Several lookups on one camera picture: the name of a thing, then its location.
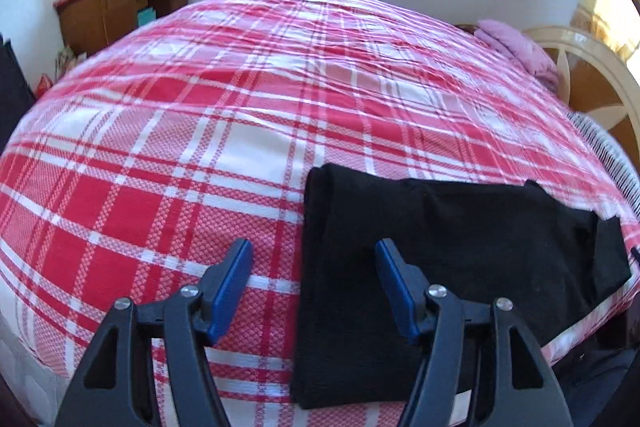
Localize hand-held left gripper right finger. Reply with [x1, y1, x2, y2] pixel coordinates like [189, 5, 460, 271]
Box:
[375, 238, 573, 427]

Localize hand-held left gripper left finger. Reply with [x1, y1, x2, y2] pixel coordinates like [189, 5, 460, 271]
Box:
[54, 238, 254, 427]

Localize black pants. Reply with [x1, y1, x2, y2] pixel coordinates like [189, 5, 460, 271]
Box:
[290, 163, 632, 410]

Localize bed with red plaid sheet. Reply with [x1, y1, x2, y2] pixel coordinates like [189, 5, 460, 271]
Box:
[0, 0, 640, 427]

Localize striped pillow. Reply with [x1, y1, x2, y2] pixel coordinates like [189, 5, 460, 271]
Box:
[569, 112, 640, 220]

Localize pink folded blanket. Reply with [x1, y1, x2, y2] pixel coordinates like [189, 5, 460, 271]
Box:
[474, 19, 561, 90]

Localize red plastic bag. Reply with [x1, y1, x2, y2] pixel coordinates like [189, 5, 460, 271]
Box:
[33, 74, 55, 100]

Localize black folding chair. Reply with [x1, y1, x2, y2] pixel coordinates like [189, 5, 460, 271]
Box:
[0, 34, 37, 150]

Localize wooden sunburst headboard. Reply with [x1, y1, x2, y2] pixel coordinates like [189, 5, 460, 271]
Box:
[522, 26, 640, 168]

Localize wooden desk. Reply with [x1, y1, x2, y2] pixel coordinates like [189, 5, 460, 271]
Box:
[54, 0, 194, 58]

